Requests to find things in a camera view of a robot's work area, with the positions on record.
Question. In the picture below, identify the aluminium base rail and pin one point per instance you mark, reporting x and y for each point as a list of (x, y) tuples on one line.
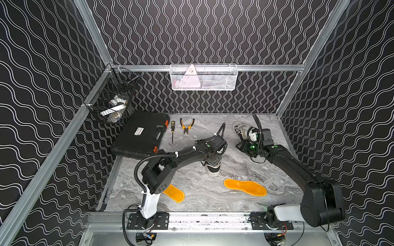
[(193, 222)]

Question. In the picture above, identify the white wire wall basket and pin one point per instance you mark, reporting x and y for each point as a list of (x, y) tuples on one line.
[(213, 77)]

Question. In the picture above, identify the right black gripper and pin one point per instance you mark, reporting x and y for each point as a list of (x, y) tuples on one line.
[(243, 146)]

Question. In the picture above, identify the pink triangular item in basket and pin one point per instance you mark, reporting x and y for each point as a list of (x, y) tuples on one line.
[(190, 79)]

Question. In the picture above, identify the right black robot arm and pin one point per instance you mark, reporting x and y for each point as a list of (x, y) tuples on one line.
[(322, 201)]

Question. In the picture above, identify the black plastic tool case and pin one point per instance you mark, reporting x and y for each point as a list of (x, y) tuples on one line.
[(142, 135)]

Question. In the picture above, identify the orange insole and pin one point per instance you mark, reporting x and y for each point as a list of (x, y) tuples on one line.
[(249, 187), (175, 194)]

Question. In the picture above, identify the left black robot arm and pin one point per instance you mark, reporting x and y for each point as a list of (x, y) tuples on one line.
[(200, 145)]

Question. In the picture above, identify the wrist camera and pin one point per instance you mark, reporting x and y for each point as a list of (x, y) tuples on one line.
[(218, 143), (265, 138)]

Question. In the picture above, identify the white items in black basket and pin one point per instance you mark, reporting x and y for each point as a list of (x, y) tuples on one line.
[(117, 107)]

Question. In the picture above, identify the black wire corner basket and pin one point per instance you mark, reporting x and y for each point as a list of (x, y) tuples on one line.
[(114, 81)]

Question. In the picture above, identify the black white sneaker with laces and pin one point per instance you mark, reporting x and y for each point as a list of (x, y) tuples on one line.
[(213, 170)]

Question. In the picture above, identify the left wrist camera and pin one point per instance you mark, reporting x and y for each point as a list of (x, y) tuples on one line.
[(218, 143)]

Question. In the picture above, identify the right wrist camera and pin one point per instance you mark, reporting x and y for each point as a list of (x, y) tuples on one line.
[(265, 138)]

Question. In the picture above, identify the black yellow screwdriver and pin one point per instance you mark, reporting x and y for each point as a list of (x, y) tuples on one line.
[(172, 130)]

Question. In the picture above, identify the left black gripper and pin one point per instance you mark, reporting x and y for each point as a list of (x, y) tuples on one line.
[(212, 158)]

